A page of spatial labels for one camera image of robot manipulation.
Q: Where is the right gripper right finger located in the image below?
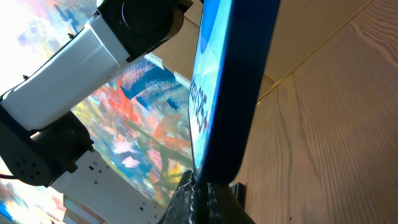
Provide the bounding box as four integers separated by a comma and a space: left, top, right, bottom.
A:
207, 184, 255, 224

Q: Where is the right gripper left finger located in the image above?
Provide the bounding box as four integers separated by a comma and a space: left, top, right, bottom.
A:
157, 170, 199, 224

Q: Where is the blue screen Samsung smartphone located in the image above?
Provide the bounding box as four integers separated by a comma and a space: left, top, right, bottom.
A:
188, 0, 280, 184

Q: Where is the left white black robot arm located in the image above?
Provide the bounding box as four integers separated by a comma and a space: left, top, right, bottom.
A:
1, 0, 192, 223

